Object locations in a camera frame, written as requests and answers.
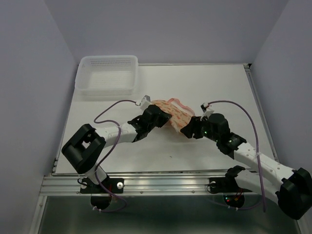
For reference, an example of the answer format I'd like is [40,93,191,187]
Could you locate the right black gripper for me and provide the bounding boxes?
[179,115,219,142]

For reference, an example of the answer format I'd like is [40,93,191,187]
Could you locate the floral orange laundry bag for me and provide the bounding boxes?
[152,98,195,133]

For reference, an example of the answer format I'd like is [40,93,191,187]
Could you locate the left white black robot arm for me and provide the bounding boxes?
[61,105,172,192]

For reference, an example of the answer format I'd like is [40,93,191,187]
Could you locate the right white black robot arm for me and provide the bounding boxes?
[181,114,312,220]

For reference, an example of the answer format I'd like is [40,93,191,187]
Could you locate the white perforated plastic basket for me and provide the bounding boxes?
[75,55,138,98]

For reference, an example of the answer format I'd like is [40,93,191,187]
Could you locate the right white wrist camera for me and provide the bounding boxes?
[200,103,214,121]

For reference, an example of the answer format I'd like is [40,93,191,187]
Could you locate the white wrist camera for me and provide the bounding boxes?
[200,103,214,121]
[135,95,152,111]

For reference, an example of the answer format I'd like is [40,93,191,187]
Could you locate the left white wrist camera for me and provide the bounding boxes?
[135,95,152,111]

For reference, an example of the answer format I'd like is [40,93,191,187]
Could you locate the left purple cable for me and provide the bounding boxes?
[94,99,128,213]

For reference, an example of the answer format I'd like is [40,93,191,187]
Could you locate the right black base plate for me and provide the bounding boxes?
[206,165,251,194]

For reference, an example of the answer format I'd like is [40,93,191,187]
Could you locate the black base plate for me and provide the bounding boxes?
[206,165,251,194]
[77,177,124,194]

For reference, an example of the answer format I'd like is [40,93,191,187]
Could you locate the aluminium front rail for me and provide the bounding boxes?
[40,173,298,195]

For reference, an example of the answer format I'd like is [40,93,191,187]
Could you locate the aluminium rail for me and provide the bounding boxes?
[40,173,298,195]
[243,63,280,163]

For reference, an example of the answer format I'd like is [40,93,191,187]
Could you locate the aluminium right side rail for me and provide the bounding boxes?
[243,63,280,163]

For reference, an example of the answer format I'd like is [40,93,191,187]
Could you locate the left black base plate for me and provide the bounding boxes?
[77,177,124,194]

